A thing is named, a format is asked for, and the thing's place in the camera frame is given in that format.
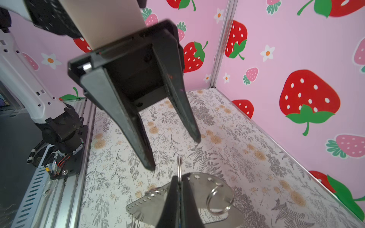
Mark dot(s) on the perforated white vent panel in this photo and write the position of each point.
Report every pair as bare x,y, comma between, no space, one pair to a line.
31,200

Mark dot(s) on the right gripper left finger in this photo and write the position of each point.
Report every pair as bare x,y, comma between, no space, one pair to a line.
170,216

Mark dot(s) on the aluminium rail frame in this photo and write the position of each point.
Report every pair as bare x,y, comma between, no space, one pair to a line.
60,205

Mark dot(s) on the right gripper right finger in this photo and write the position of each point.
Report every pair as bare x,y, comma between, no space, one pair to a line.
189,217

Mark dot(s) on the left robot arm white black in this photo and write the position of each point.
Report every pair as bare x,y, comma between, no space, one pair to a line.
57,121

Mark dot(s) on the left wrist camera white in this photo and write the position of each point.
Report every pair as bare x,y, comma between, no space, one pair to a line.
101,22

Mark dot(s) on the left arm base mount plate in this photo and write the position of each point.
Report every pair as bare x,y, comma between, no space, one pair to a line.
57,164

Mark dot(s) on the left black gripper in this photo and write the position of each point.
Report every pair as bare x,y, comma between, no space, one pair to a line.
133,73

